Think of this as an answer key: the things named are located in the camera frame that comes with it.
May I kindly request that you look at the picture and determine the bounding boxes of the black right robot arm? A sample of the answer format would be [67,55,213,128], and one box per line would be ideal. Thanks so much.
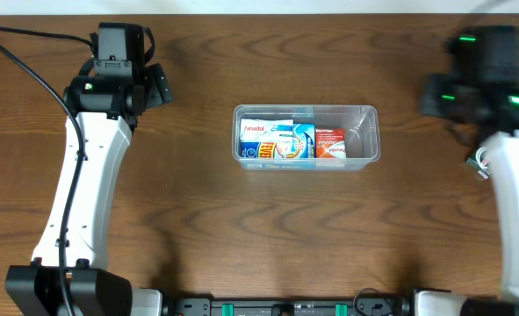
[411,74,519,315]

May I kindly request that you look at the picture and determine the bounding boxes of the clear plastic container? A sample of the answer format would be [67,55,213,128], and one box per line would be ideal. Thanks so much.
[232,104,381,171]

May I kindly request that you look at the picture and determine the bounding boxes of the blue fever patch box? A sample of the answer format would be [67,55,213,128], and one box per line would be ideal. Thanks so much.
[240,122,316,159]

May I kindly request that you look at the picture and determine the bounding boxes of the green white round-logo box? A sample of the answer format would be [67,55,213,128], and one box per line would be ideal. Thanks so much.
[465,147,491,180]

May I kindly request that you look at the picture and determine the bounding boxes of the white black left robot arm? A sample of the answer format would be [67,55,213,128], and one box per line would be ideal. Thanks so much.
[5,60,172,315]

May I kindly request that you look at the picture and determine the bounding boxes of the red Panadol ActiFast box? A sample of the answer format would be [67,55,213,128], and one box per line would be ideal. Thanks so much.
[315,128,347,159]

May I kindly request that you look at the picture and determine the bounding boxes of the black mounting rail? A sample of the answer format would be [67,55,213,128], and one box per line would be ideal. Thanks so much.
[169,295,414,316]

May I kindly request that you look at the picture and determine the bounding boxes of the white blue Panadol box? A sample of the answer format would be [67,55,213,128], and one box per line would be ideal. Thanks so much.
[240,118,293,142]

